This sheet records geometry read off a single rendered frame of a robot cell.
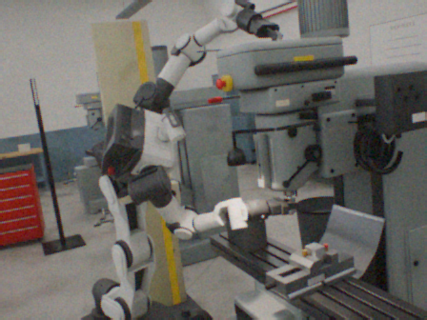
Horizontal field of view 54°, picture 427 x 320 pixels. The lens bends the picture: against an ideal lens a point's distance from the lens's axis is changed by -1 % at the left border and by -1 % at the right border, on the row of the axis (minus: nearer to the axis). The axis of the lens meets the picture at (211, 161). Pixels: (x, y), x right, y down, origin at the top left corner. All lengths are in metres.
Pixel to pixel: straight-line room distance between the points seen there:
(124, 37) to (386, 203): 2.18
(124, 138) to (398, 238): 1.22
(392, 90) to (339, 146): 0.32
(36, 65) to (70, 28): 1.15
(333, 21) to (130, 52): 1.84
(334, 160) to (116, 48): 1.99
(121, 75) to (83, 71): 7.37
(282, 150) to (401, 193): 0.58
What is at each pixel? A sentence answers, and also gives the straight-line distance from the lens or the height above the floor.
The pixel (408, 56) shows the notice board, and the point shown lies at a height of 1.84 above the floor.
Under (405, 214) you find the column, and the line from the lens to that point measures 1.99.
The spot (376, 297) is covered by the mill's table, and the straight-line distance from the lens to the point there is 1.69.
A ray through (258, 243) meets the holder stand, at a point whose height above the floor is 0.99.
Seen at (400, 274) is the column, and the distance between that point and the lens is 2.06.
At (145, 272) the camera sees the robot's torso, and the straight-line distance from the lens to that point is 2.24.
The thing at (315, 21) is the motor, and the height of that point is 1.96.
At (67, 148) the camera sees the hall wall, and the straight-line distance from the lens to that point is 10.51.
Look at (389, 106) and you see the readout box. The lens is 1.60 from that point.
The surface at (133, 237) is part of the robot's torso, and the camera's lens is 2.08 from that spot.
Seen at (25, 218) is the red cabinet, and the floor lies 0.38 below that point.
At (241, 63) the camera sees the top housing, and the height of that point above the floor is 1.82.
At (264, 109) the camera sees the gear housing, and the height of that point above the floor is 1.65.
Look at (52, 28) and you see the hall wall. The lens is 10.64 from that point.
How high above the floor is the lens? 1.76
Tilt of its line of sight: 10 degrees down
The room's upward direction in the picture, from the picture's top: 7 degrees counter-clockwise
